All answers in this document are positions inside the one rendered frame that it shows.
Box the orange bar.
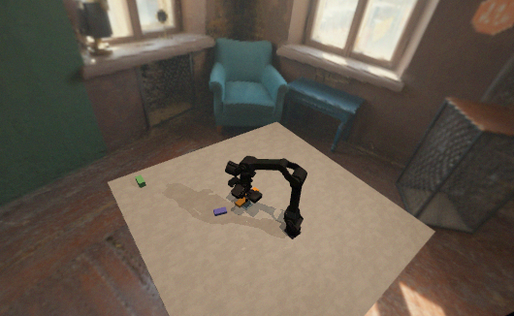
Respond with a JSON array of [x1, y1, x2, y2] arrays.
[[235, 187, 259, 207]]

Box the small green block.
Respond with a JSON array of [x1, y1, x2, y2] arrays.
[[135, 175, 146, 188]]

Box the purple rectangular block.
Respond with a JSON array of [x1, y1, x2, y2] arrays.
[[213, 206, 227, 216]]

